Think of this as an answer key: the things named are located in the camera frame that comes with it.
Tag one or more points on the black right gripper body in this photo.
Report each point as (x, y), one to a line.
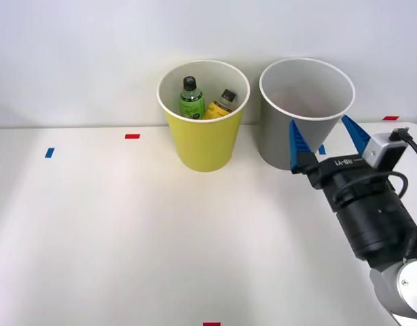
(351, 176)

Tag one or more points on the yellow label plastic bottle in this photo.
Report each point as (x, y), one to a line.
(219, 107)

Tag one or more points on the silver and black right arm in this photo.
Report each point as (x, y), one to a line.
(375, 227)

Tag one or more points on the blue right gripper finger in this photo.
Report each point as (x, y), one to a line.
(358, 136)
(299, 146)

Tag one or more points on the yellow-green plastic waste bin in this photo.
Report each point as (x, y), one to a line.
(205, 142)

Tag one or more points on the grey plastic waste bin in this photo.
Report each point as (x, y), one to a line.
(276, 136)

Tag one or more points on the green label plastic bottle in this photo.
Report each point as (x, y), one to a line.
(191, 102)

